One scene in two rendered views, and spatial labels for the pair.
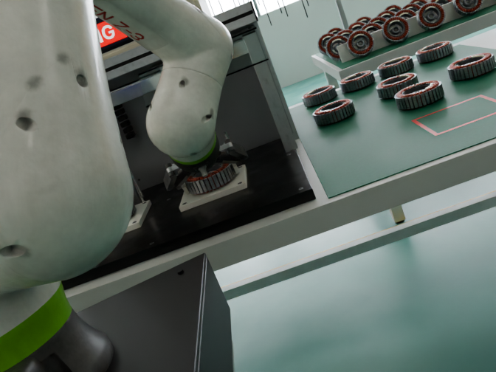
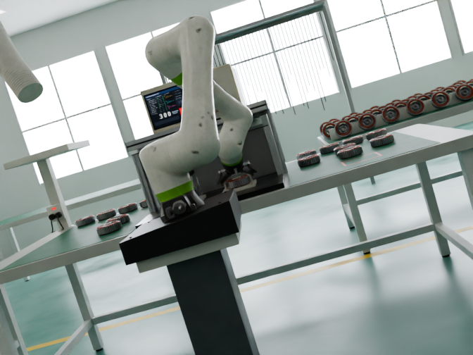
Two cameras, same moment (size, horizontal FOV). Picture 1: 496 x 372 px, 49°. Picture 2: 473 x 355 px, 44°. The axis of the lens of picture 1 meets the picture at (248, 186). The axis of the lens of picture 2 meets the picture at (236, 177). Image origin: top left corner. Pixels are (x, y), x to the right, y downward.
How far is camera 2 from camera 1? 1.40 m
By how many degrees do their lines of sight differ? 11
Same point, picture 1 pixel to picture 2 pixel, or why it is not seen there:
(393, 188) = (317, 183)
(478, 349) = (387, 306)
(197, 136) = (234, 151)
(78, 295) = not seen: hidden behind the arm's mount
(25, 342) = (184, 189)
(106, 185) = (216, 141)
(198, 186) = (231, 184)
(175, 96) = (227, 134)
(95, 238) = (212, 152)
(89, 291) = not seen: hidden behind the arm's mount
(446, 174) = (341, 179)
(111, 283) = not seen: hidden behind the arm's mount
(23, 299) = (184, 177)
